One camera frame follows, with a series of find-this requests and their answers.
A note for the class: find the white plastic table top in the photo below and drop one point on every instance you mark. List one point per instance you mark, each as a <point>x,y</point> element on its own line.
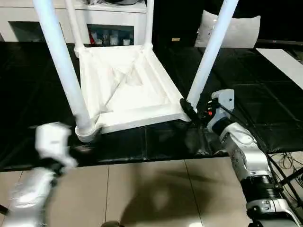
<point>142,94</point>

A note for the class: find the white plastic table leg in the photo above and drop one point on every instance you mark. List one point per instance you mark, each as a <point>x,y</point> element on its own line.
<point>210,47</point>
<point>64,59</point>
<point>75,23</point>
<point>149,23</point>

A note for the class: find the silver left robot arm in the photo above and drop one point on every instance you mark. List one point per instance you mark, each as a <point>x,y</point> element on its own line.
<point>30,189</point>

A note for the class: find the black work mat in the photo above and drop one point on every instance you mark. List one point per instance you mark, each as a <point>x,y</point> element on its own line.
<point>248,78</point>

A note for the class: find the grey cushion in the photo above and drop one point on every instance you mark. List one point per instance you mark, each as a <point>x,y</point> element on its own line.
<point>241,30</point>

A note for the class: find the black cabinet with gold label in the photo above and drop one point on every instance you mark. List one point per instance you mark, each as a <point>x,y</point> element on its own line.
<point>175,21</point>

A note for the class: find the white flat panel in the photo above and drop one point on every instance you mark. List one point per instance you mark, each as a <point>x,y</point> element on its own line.
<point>281,66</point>

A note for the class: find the black metal rod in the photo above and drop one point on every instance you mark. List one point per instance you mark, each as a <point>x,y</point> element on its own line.
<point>290,178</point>
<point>3,210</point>

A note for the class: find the black bar with red light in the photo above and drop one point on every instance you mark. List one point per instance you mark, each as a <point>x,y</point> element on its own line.
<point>279,42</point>

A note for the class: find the round grey appliance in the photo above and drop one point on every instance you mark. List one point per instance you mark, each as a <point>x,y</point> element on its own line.
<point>123,2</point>

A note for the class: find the bag of black parts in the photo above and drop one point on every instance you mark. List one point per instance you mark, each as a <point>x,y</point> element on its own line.
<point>91,2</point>

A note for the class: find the white sideboard with glass doors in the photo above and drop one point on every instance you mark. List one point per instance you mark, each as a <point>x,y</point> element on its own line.
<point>28,14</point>

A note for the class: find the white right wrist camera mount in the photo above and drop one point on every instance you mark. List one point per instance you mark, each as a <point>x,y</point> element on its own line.
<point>225,99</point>

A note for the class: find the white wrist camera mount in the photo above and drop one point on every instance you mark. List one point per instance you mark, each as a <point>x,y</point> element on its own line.
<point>52,142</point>
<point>225,99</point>

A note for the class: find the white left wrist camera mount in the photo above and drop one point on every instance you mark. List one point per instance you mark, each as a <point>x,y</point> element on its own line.
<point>52,142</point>

